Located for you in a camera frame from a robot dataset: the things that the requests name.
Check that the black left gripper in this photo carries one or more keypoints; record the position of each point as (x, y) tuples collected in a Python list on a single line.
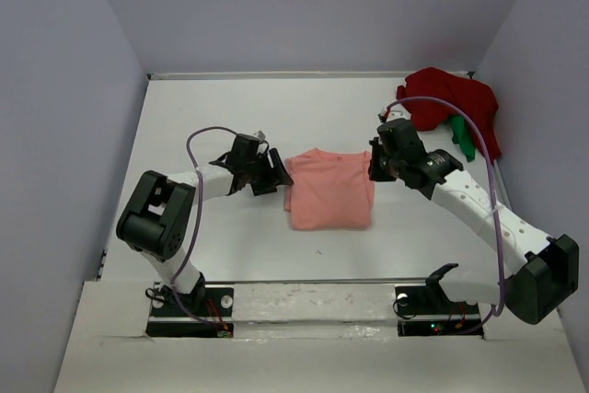
[(274, 177)]

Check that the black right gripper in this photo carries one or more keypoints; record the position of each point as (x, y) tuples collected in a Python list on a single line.
[(375, 172)]

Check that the pink t shirt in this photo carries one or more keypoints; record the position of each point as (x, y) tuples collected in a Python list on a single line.
[(330, 191)]

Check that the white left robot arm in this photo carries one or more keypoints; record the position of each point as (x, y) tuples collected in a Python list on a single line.
[(162, 218)]

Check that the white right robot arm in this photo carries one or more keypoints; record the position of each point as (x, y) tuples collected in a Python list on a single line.
[(536, 272)]

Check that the green t shirt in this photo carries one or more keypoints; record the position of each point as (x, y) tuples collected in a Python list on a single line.
[(461, 136)]

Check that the red t shirt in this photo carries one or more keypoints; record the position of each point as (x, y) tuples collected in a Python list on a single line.
[(471, 96)]

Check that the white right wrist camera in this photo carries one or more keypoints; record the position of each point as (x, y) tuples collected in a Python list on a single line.
[(390, 113)]

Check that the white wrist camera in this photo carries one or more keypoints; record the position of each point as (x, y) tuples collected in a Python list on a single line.
[(390, 113), (260, 135)]

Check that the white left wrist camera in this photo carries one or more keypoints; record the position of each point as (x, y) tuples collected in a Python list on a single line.
[(260, 135)]

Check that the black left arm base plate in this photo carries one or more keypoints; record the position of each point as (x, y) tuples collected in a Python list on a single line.
[(213, 319)]

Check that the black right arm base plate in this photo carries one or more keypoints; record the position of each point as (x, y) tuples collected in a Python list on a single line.
[(421, 312)]

